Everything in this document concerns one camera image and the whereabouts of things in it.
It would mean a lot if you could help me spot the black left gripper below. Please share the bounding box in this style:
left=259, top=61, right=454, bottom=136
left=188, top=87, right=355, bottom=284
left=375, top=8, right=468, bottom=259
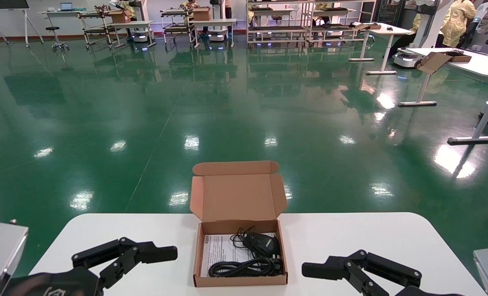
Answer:
left=1, top=237, right=178, bottom=296

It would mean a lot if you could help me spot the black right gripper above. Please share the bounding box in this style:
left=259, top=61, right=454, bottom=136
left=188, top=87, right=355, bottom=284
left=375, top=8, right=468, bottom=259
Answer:
left=301, top=249, right=467, bottom=296

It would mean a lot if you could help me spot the brown cardboard storage box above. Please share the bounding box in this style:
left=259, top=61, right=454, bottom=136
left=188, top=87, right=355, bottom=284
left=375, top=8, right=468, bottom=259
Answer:
left=190, top=160, right=289, bottom=287

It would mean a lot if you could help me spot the white printed instruction sheet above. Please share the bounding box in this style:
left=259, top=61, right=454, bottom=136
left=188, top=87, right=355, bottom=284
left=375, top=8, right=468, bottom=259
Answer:
left=200, top=234, right=277, bottom=278

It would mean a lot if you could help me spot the metal trolley cart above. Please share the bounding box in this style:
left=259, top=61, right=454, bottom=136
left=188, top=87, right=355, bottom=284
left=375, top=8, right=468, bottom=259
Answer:
left=79, top=10, right=117, bottom=51
left=160, top=7, right=199, bottom=49

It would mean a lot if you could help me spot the open brown carton with flap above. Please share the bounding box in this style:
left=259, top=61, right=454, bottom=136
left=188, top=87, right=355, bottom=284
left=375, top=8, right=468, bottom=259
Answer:
left=416, top=50, right=473, bottom=75

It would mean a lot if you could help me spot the metal shelf rack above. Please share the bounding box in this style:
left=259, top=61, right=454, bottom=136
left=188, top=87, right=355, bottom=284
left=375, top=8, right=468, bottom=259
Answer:
left=246, top=0, right=315, bottom=46
left=310, top=0, right=377, bottom=45

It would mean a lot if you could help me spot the black swivel stool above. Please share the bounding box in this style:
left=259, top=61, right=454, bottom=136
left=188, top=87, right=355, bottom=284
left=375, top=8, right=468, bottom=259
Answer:
left=46, top=26, right=70, bottom=53

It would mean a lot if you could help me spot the white table with T-legs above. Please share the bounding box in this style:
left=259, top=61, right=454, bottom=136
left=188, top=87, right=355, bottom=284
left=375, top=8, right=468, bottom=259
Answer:
left=398, top=46, right=488, bottom=145

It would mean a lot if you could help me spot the white desk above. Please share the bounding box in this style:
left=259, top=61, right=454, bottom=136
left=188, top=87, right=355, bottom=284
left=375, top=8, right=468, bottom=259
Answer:
left=38, top=9, right=89, bottom=42

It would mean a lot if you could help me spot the seated person in yellow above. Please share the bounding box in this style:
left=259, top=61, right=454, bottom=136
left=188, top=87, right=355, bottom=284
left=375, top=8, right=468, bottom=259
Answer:
left=388, top=12, right=425, bottom=59

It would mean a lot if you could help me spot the white wheeled robot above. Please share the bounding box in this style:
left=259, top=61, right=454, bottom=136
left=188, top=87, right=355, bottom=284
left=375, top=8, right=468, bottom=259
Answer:
left=393, top=0, right=452, bottom=69

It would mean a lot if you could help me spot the person in yellow coat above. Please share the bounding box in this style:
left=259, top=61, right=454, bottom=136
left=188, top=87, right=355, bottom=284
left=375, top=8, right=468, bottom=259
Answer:
left=441, top=0, right=477, bottom=48

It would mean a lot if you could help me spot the black display on tripod stand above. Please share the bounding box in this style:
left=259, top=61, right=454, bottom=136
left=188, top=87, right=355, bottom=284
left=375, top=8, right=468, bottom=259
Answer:
left=0, top=0, right=45, bottom=49

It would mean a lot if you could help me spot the black wired computer mouse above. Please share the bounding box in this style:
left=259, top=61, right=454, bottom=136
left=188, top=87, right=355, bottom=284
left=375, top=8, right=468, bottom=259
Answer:
left=230, top=226, right=282, bottom=259

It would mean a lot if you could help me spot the black bundled cable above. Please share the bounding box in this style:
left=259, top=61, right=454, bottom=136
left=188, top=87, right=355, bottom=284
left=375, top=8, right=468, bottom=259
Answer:
left=208, top=256, right=285, bottom=278

